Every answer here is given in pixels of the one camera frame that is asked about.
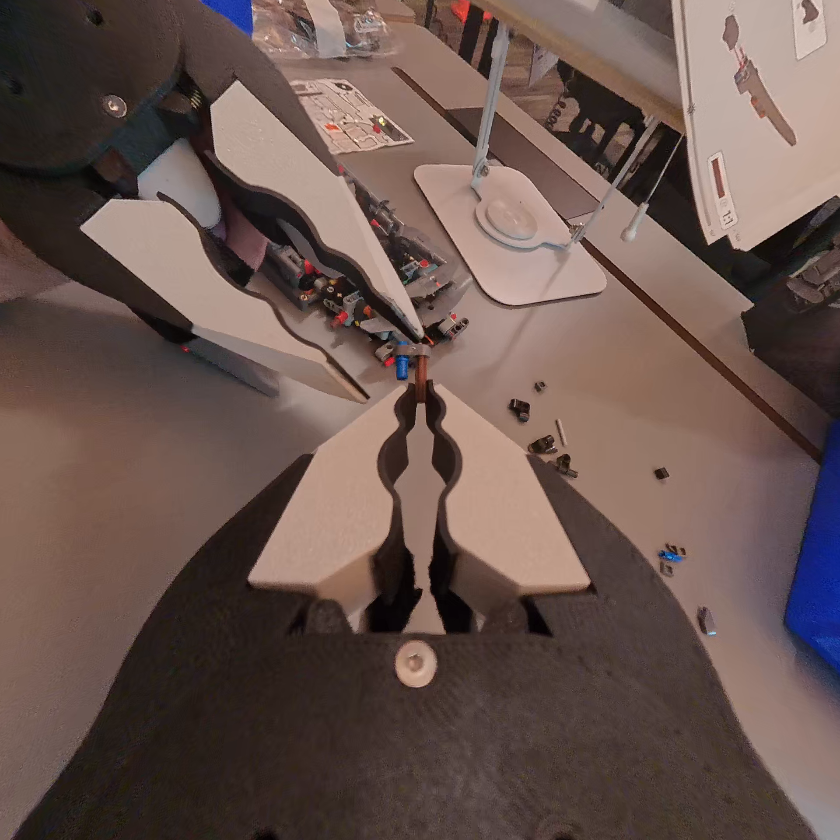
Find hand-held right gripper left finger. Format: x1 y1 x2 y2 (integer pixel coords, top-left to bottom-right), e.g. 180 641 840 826
248 384 419 619

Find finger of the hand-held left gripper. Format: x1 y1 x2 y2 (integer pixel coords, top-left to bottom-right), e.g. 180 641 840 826
209 80 425 343
80 141 370 403

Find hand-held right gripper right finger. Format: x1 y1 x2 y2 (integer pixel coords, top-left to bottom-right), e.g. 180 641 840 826
424 382 592 616

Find grey lego car model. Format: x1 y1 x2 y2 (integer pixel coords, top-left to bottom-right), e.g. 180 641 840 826
261 167 473 361

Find lego sticker sheet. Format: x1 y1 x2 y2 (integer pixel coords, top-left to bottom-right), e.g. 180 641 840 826
289 77 416 156

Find black toy set box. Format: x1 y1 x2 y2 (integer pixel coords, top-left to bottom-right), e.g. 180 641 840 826
740 259 840 421

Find lego instruction booklet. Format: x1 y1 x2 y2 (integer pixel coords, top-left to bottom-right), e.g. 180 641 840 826
669 0 840 252

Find person's left hand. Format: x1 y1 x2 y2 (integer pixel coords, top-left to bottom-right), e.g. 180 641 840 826
225 215 271 265

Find clear plastic parts bags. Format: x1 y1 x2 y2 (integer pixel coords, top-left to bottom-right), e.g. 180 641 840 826
251 0 403 61

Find white book stand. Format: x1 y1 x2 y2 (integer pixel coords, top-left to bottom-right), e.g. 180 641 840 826
413 0 686 308

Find blue plastic bin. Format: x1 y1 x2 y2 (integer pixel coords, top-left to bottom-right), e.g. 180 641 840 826
783 438 840 673

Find white cable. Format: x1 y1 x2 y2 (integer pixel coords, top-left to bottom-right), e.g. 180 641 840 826
620 131 686 244

